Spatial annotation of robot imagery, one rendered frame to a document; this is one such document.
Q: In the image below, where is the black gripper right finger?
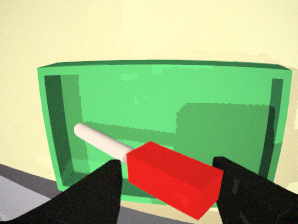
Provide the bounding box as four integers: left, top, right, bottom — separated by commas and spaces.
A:
212, 156, 298, 224

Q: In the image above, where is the red-headed pin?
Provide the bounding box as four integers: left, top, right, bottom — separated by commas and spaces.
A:
74, 123, 223, 221

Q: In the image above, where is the green tray floor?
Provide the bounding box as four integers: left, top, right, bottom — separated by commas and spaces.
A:
61, 73, 273, 175

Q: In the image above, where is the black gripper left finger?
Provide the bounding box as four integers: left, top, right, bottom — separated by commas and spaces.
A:
0, 159, 122, 224

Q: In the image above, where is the green tray rim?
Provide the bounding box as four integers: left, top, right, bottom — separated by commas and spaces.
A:
37, 59, 293, 205

